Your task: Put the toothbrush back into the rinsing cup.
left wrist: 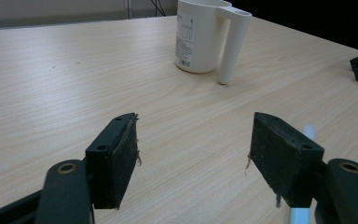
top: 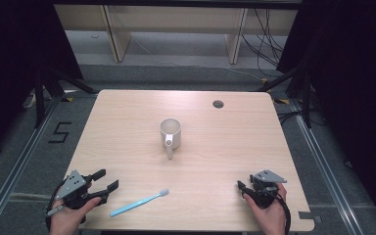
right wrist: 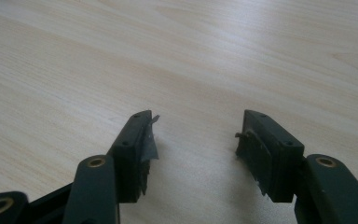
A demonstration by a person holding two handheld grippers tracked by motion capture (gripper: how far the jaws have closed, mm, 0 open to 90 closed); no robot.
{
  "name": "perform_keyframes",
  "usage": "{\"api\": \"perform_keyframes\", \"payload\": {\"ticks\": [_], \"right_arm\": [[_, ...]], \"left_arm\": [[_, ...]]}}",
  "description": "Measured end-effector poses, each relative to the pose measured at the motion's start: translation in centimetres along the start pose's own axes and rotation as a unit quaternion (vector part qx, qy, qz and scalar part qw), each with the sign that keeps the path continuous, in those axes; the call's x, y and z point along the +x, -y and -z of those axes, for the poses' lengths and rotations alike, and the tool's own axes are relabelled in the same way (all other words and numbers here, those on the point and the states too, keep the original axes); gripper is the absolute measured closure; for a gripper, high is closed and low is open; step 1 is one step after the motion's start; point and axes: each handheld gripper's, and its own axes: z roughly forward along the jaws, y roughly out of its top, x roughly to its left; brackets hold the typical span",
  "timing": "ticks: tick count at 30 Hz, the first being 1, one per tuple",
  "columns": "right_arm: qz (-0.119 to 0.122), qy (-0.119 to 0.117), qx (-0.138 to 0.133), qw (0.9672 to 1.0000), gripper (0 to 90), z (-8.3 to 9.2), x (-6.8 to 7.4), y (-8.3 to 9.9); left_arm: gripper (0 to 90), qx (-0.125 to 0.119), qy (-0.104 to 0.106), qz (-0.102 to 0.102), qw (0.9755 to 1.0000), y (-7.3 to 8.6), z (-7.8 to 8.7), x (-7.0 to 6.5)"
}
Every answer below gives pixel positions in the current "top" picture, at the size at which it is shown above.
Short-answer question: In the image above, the grey metal floor rail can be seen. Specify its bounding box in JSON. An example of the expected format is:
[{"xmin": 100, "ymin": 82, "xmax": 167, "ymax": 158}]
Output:
[
  {"xmin": 0, "ymin": 96, "xmax": 63, "ymax": 235},
  {"xmin": 288, "ymin": 99, "xmax": 364, "ymax": 235}
]

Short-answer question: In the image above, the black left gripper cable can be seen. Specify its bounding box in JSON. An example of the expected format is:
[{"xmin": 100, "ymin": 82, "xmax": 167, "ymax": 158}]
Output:
[{"xmin": 44, "ymin": 178, "xmax": 69, "ymax": 231}]

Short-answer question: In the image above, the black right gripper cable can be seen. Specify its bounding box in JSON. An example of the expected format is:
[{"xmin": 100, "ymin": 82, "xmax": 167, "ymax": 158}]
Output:
[{"xmin": 275, "ymin": 192, "xmax": 292, "ymax": 235}]

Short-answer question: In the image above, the person's right hand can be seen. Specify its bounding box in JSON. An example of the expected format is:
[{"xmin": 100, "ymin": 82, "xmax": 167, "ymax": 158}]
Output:
[{"xmin": 242, "ymin": 182, "xmax": 288, "ymax": 235}]

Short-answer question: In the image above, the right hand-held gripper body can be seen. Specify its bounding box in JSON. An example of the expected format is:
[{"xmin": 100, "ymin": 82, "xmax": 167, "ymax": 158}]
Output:
[{"xmin": 248, "ymin": 168, "xmax": 288, "ymax": 210}]

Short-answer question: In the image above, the white cup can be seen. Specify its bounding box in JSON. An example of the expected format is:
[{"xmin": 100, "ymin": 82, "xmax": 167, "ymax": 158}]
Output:
[{"xmin": 159, "ymin": 117, "xmax": 183, "ymax": 161}]

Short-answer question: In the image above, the light blue toothbrush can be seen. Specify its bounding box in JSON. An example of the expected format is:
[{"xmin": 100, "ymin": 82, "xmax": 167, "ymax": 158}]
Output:
[{"xmin": 109, "ymin": 188, "xmax": 170, "ymax": 218}]

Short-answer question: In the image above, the bundle of black cables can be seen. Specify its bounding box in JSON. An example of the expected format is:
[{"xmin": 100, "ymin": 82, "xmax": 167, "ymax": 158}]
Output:
[{"xmin": 240, "ymin": 8, "xmax": 285, "ymax": 78}]

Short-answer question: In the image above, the person's left hand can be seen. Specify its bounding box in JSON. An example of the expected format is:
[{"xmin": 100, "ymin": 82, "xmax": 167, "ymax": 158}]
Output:
[{"xmin": 48, "ymin": 196, "xmax": 102, "ymax": 235}]

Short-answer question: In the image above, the light wooden shelf unit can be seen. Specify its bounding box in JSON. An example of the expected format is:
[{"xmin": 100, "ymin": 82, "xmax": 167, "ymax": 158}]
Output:
[{"xmin": 53, "ymin": 4, "xmax": 299, "ymax": 65}]

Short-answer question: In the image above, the black metal stand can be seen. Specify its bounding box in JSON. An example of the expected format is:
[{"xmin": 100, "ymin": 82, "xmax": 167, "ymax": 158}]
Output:
[
  {"xmin": 256, "ymin": 63, "xmax": 313, "ymax": 129},
  {"xmin": 33, "ymin": 67, "xmax": 99, "ymax": 129}
]

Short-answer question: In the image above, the dark curtain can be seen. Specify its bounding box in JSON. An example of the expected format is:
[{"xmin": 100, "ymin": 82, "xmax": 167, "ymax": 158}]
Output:
[
  {"xmin": 276, "ymin": 0, "xmax": 376, "ymax": 235},
  {"xmin": 0, "ymin": 0, "xmax": 84, "ymax": 165}
]

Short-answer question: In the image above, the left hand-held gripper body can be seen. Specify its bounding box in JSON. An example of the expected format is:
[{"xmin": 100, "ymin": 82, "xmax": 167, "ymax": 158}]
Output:
[{"xmin": 54, "ymin": 169, "xmax": 110, "ymax": 211}]

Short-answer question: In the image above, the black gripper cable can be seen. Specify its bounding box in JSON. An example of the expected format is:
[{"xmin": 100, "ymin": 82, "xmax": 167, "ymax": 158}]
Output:
[
  {"xmin": 44, "ymin": 178, "xmax": 69, "ymax": 231},
  {"xmin": 275, "ymin": 192, "xmax": 292, "ymax": 235}
]

